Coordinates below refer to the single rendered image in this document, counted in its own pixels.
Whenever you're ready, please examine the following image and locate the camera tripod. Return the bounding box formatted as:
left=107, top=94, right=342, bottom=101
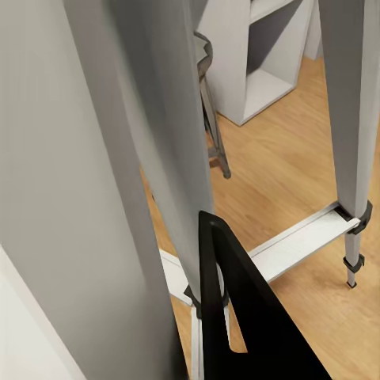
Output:
left=0, top=0, right=380, bottom=380

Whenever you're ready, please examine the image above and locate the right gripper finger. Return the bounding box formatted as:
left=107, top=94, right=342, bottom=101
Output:
left=198, top=211, right=332, bottom=380

